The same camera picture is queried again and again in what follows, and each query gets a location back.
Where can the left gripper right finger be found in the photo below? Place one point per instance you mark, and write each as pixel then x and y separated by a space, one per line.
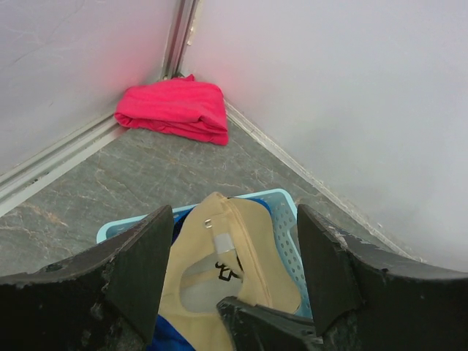
pixel 366 298

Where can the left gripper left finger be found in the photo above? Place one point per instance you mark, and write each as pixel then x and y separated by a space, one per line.
pixel 104 298

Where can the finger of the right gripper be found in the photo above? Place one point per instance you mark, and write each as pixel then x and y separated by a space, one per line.
pixel 261 328

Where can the tan sport cap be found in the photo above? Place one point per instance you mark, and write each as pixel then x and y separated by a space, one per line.
pixel 219 263

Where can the blue hat in basket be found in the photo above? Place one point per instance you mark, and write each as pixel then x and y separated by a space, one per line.
pixel 172 329

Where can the magenta cloth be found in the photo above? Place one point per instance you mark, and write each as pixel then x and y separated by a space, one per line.
pixel 183 107

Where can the left corner aluminium post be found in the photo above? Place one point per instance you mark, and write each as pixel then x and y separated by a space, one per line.
pixel 178 36

